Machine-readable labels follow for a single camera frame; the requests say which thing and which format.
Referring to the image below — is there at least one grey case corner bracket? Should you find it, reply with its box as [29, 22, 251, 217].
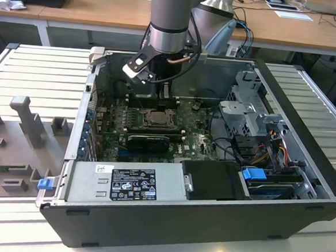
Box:
[87, 45, 106, 68]

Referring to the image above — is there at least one silver metal drive cage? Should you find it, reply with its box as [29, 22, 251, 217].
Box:
[216, 67, 293, 141]

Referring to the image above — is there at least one thin wire locking lever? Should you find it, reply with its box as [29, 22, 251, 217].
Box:
[136, 96, 147, 116]
[170, 110, 179, 129]

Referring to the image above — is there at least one green motherboard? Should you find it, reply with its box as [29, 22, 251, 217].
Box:
[92, 93, 225, 169]

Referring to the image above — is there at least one silver shroud latch handle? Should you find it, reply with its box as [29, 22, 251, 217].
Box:
[182, 174, 196, 193]

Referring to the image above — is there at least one blue disk carrier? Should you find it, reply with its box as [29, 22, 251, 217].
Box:
[240, 166, 297, 203]

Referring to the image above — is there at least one black plastic drive shroud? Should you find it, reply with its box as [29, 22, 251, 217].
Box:
[177, 158, 254, 205]

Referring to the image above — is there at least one blue cable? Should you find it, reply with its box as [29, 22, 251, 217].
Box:
[235, 18, 255, 58]

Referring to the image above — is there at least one crumpled white paper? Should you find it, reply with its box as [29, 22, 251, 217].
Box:
[0, 0, 28, 12]

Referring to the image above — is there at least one black open PC case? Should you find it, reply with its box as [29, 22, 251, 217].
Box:
[32, 43, 336, 252]

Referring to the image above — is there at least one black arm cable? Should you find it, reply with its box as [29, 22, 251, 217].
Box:
[155, 13, 205, 86]

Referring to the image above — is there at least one pale blue teach pendant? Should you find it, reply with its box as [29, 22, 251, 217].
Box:
[205, 17, 238, 56]

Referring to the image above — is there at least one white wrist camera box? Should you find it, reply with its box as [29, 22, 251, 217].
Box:
[121, 48, 155, 84]

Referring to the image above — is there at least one grey parts rack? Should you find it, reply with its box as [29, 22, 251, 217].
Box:
[0, 94, 75, 205]

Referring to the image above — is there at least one white paper sheet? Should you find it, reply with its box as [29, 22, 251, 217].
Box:
[273, 9, 314, 22]

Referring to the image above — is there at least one black RAM stick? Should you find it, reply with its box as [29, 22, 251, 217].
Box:
[127, 95, 180, 110]
[126, 124, 184, 142]

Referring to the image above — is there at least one silver power supply unit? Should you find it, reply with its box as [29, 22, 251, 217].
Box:
[64, 156, 189, 210]

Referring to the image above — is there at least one black graphics card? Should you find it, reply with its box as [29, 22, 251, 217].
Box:
[125, 133, 171, 155]

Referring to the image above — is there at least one black PSU label sticker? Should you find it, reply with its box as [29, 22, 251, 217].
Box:
[109, 165, 160, 203]

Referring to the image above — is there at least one coloured power wire bundle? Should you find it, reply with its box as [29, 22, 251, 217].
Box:
[254, 139, 289, 167]

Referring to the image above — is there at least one grey laptop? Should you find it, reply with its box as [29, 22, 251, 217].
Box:
[302, 0, 336, 16]

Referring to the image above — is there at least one small white barcode sticker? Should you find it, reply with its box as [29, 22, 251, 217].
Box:
[95, 164, 114, 175]

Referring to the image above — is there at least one black internal case cable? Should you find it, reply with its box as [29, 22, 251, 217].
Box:
[205, 105, 246, 164]

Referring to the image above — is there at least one blue case latch clip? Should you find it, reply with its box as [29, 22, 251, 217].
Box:
[37, 178, 53, 191]

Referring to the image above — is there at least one CPU socket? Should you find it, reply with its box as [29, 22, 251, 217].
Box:
[140, 108, 178, 131]

